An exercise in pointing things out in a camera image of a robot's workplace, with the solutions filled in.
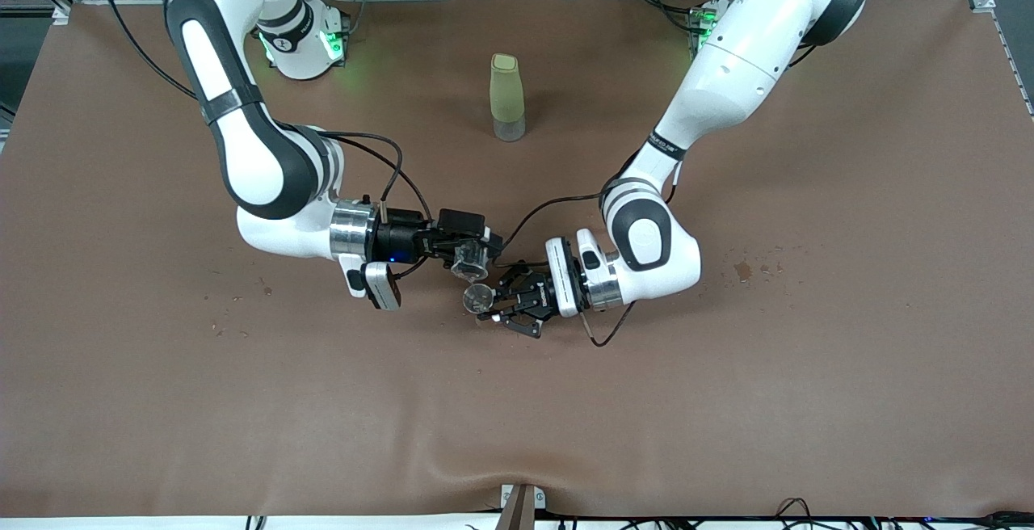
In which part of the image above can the clear glass measuring cup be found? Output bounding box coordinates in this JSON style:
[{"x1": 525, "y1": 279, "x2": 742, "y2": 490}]
[{"x1": 450, "y1": 241, "x2": 491, "y2": 282}]

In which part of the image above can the green sleeved shaker bottle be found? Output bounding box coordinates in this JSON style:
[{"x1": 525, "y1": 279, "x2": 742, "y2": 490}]
[{"x1": 490, "y1": 53, "x2": 527, "y2": 143}]

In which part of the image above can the brown table mat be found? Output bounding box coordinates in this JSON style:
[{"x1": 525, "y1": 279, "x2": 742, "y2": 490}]
[{"x1": 0, "y1": 0, "x2": 1034, "y2": 519}]

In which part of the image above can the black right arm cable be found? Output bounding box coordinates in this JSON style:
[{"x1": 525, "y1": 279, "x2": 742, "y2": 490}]
[{"x1": 95, "y1": 0, "x2": 437, "y2": 280}]

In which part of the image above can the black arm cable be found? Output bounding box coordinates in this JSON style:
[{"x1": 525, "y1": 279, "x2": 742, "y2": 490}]
[
  {"x1": 95, "y1": 0, "x2": 437, "y2": 280},
  {"x1": 491, "y1": 154, "x2": 687, "y2": 347}
]

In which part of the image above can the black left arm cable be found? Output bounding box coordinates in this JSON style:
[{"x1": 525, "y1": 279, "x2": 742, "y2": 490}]
[{"x1": 491, "y1": 154, "x2": 687, "y2": 347}]

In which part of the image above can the aluminium camera post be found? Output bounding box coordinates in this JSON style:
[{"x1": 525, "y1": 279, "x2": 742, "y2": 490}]
[{"x1": 494, "y1": 483, "x2": 548, "y2": 530}]

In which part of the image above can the black cable bundle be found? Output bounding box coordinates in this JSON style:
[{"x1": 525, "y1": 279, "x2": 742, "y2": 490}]
[{"x1": 557, "y1": 498, "x2": 1034, "y2": 530}]

